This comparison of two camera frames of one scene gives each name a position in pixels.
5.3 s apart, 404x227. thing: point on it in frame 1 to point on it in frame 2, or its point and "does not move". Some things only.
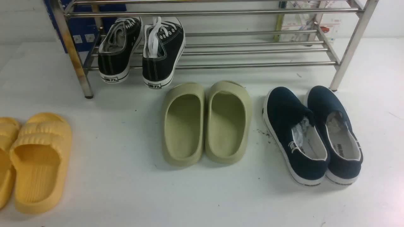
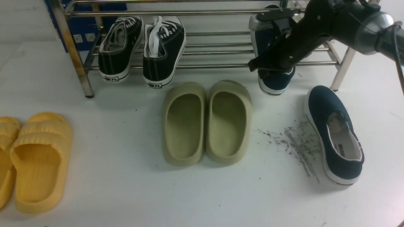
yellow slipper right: [38, 155] does not move
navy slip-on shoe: [344, 151] does not move
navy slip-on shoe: [297, 136] to [275, 81]
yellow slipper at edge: [10, 128] does not move
